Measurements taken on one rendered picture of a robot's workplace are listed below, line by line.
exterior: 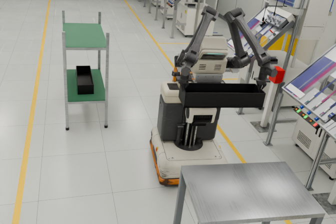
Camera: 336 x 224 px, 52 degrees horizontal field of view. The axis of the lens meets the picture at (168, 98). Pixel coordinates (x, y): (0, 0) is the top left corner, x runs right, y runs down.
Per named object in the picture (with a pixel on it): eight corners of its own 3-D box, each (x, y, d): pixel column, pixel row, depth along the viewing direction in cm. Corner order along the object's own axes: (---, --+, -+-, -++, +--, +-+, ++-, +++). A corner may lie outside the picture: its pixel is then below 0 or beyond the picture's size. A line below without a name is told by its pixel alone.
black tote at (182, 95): (252, 97, 256) (255, 83, 251) (262, 107, 240) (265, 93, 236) (178, 97, 244) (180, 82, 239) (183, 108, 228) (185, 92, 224)
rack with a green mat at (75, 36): (65, 130, 373) (61, 32, 324) (65, 93, 450) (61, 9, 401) (107, 128, 386) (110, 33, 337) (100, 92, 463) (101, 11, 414)
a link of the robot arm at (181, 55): (217, 11, 246) (204, 4, 244) (220, 11, 232) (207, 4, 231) (188, 66, 255) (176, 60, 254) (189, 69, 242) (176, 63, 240)
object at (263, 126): (259, 132, 409) (274, 72, 374) (249, 122, 429) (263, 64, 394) (276, 131, 415) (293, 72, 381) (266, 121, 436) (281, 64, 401)
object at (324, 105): (326, 122, 298) (325, 120, 296) (284, 89, 354) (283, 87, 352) (344, 108, 296) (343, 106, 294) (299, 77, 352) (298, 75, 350)
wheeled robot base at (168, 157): (148, 144, 359) (150, 123, 348) (206, 142, 372) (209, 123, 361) (158, 188, 301) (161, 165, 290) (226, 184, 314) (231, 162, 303)
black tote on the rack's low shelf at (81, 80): (93, 94, 381) (93, 84, 376) (77, 94, 376) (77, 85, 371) (90, 73, 429) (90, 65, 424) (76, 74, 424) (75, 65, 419)
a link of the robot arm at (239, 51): (231, 6, 249) (219, 11, 246) (242, 6, 236) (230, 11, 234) (246, 62, 265) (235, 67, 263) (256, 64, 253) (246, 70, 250)
